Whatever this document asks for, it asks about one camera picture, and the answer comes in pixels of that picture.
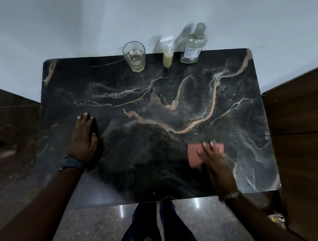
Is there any person's right hand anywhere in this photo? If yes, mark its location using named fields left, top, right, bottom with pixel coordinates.
left=197, top=141, right=240, bottom=197

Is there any person's left hand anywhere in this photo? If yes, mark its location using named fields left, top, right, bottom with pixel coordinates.
left=67, top=112, right=99, bottom=165

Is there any pink cleaning cloth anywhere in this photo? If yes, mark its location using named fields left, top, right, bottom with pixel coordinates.
left=187, top=143, right=225, bottom=169

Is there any person's right forearm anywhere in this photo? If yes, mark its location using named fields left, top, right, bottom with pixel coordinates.
left=225, top=195, right=302, bottom=241

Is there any person's left forearm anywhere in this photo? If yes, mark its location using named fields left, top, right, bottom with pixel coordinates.
left=0, top=167, right=86, bottom=241

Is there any dark blue wristwatch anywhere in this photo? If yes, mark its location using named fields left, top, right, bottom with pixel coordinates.
left=57, top=156, right=86, bottom=172

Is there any person's right leg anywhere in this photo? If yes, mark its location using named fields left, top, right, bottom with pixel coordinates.
left=159, top=201, right=197, bottom=241

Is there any person's leg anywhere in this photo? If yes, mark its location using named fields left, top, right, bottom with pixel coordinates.
left=159, top=201, right=197, bottom=241
left=121, top=202, right=162, bottom=241

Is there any person's left leg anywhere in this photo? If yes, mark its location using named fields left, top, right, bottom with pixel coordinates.
left=121, top=202, right=162, bottom=241

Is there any clear drinking glass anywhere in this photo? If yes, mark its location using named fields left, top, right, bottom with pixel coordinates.
left=122, top=41, right=146, bottom=73

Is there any brown wooden cabinet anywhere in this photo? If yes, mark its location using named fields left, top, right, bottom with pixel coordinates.
left=261, top=68, right=318, bottom=241

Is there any yellow patterned item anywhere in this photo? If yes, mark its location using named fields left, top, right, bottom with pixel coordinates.
left=268, top=212, right=286, bottom=227

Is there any small pump bottle yellow liquid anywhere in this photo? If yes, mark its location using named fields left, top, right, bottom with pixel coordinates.
left=160, top=36, right=175, bottom=69

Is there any clear plastic bottle white label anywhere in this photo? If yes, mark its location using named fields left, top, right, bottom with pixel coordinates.
left=180, top=22, right=208, bottom=64

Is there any metal wrist bracelet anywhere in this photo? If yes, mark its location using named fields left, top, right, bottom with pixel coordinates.
left=219, top=191, right=242, bottom=202

